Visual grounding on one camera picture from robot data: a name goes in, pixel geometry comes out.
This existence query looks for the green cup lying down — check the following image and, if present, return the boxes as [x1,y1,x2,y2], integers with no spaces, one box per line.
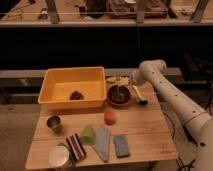
[80,125,95,145]

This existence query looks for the orange fruit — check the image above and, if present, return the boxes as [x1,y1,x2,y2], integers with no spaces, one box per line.
[104,111,116,125]

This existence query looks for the grey blue towel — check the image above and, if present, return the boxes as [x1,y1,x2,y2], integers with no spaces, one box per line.
[93,126,110,162]

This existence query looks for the white handled brush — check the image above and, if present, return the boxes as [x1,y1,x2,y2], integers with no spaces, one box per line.
[133,86,148,105]

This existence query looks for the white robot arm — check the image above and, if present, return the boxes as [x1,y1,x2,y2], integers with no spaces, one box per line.
[129,60,213,171]

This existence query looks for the brown item in tub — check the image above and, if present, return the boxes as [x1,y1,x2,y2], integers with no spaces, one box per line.
[70,91,84,100]

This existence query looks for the small metal cup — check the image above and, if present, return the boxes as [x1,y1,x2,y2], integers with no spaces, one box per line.
[46,115,62,134]

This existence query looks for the yellow plastic tub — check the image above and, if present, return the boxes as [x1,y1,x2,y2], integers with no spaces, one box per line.
[38,66,107,110]

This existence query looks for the yellow banana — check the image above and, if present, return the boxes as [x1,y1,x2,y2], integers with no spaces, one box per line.
[106,77,129,85]

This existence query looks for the blue sponge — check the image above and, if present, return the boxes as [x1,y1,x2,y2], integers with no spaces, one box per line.
[113,135,130,158]

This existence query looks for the striped cloth block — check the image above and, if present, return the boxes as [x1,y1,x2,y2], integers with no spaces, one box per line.
[66,134,86,163]

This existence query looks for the dark red bowl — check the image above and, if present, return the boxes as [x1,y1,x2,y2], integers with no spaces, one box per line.
[107,85,131,106]

